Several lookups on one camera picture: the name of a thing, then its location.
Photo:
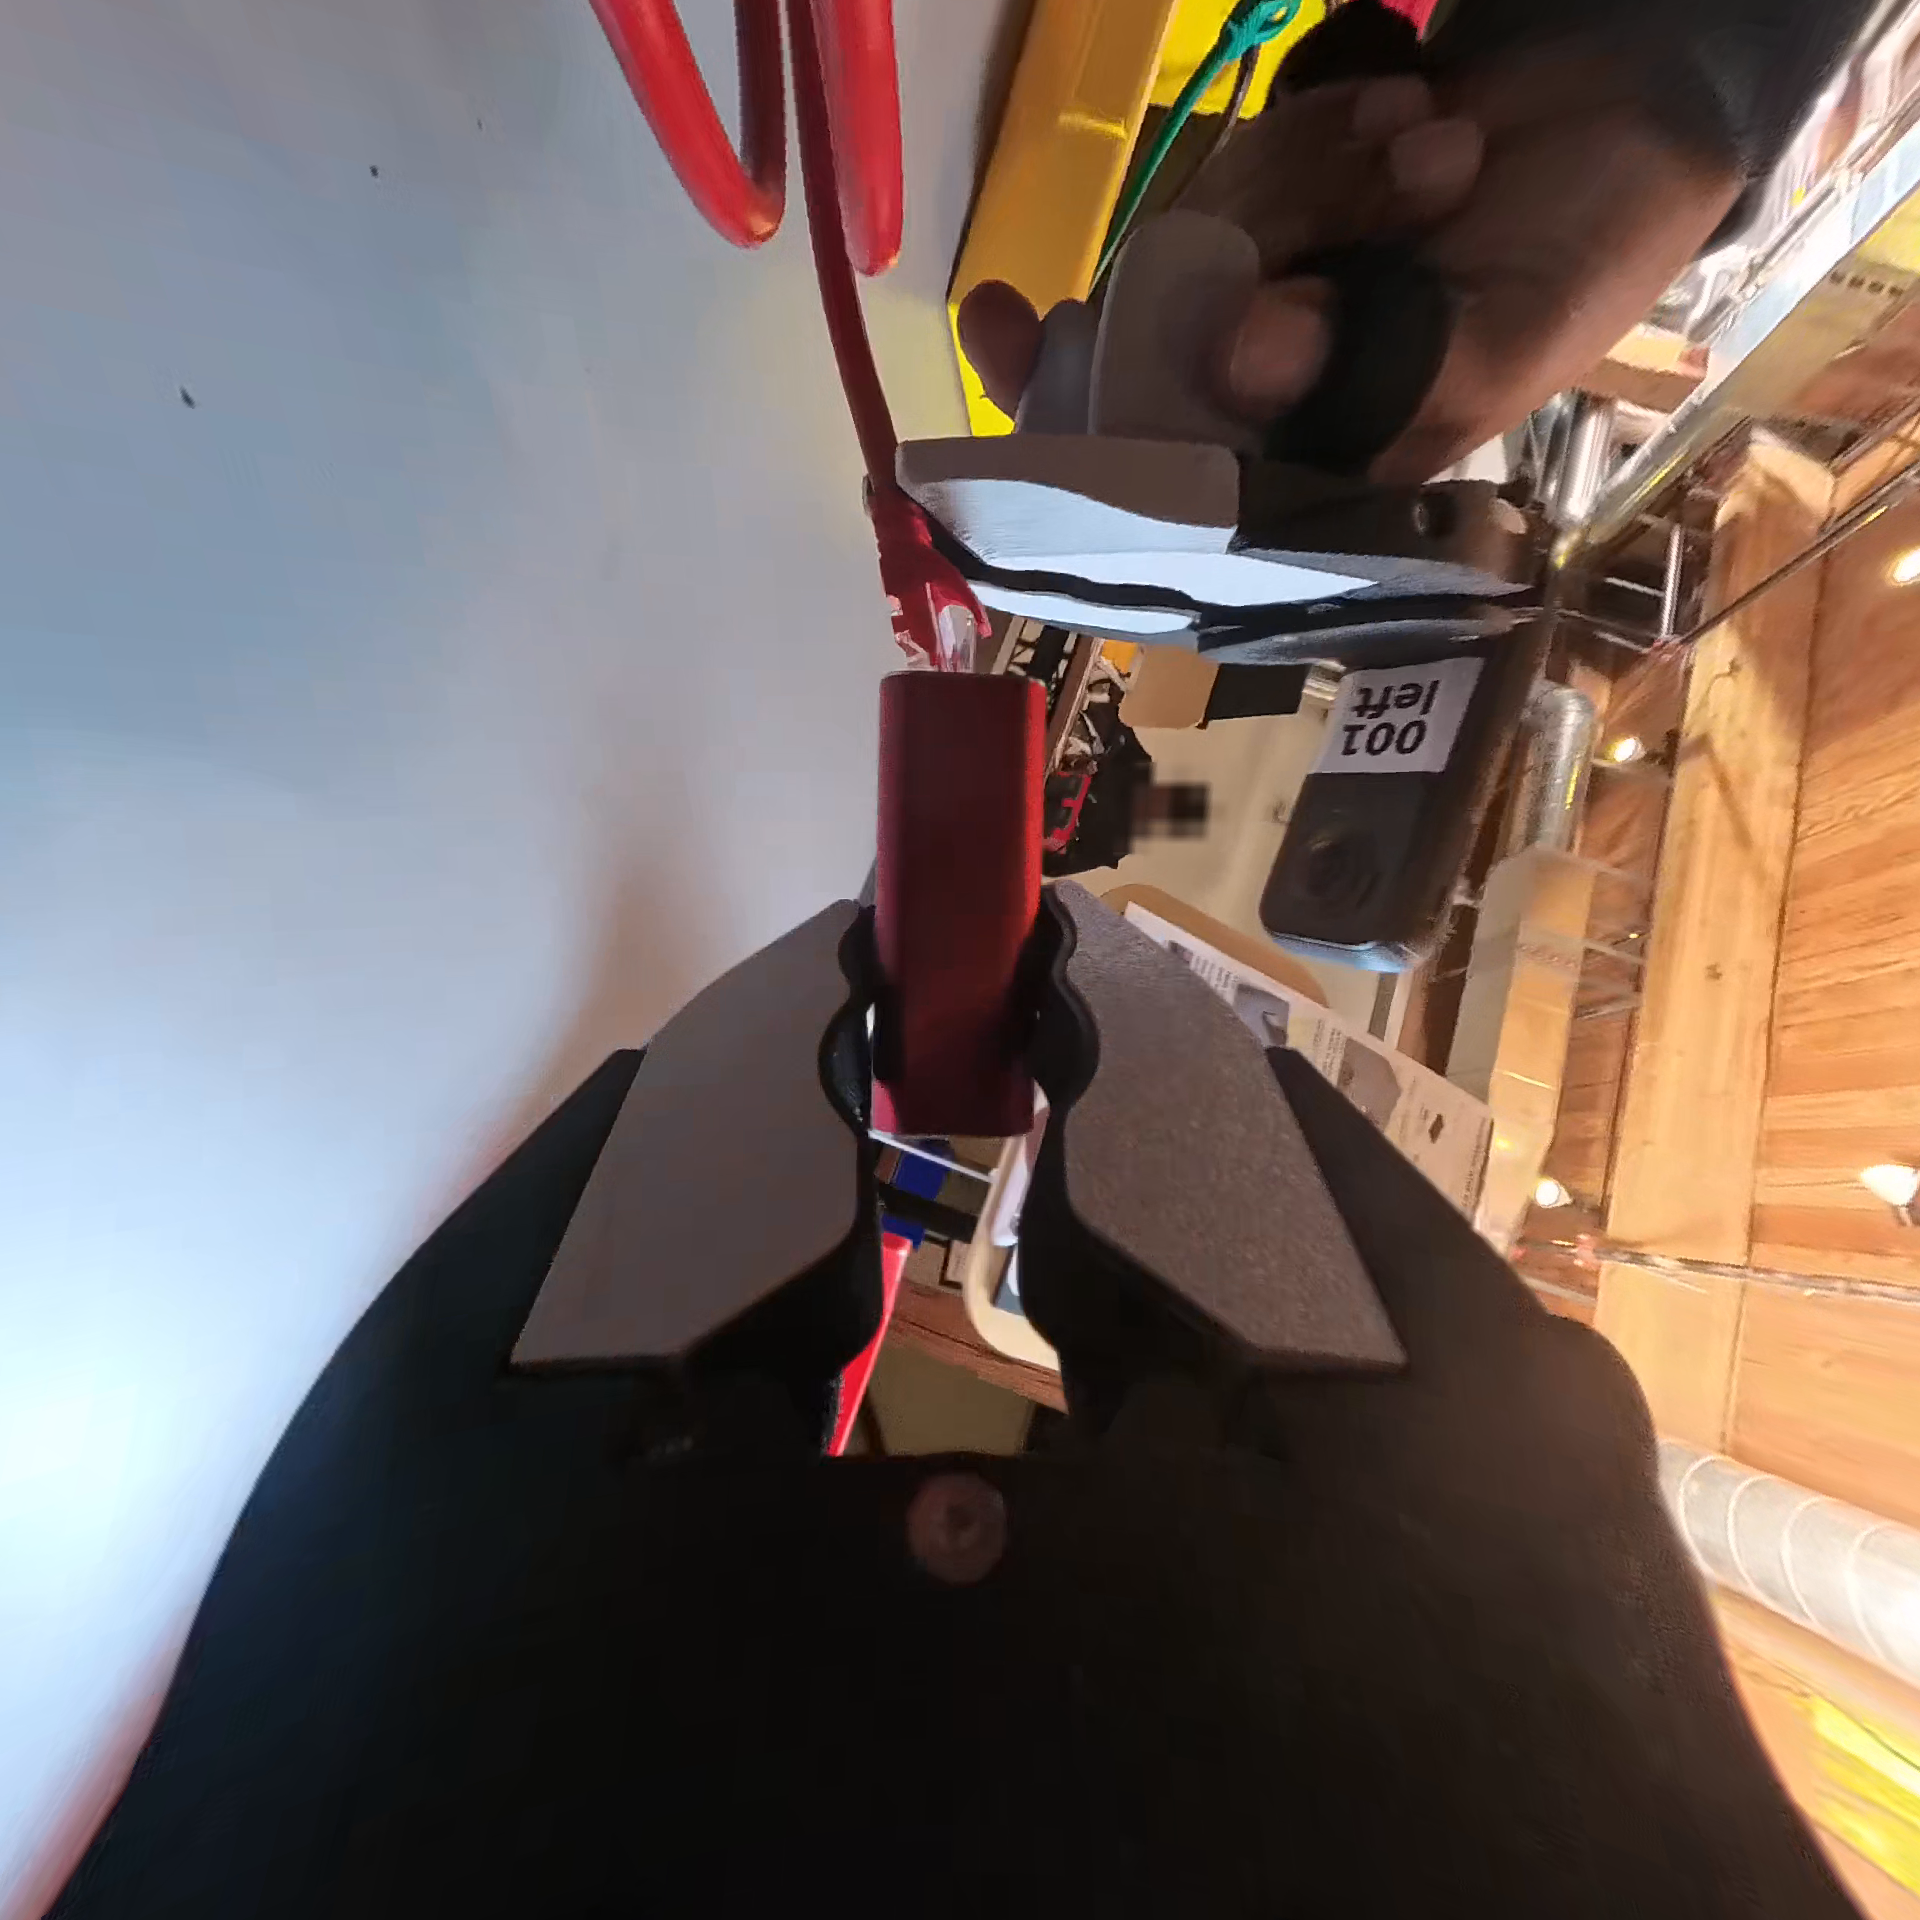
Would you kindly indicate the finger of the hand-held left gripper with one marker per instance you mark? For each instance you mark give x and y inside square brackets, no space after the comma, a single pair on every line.
[1110,623]
[1079,495]

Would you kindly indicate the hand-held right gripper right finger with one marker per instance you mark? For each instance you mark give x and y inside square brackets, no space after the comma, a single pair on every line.
[1202,1171]

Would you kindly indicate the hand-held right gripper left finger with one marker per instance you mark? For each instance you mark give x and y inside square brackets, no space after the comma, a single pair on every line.
[706,1171]

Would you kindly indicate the red ethernet adapter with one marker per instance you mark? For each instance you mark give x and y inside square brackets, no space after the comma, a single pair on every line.
[960,900]

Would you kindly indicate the yellow plastic bin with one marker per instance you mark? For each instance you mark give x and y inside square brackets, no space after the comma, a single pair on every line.
[1050,150]

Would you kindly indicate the person's left forearm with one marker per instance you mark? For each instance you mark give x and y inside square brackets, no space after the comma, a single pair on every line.
[1756,75]

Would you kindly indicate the person's left hand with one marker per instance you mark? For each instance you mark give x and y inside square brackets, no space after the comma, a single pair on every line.
[1546,224]

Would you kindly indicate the black board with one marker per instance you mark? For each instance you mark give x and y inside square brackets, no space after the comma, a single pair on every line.
[1253,691]

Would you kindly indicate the silver air duct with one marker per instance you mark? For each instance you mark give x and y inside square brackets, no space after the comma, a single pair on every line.
[1800,1560]

